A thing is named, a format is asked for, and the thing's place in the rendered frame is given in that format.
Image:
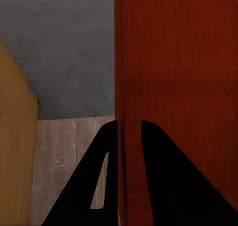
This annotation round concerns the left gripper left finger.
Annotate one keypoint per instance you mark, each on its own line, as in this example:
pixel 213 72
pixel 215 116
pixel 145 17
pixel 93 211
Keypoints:
pixel 72 207

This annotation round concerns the storage box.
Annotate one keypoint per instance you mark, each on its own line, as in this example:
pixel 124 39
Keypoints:
pixel 176 65

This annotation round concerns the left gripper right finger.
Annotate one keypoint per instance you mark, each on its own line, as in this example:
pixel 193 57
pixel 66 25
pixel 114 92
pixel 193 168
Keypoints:
pixel 180 194

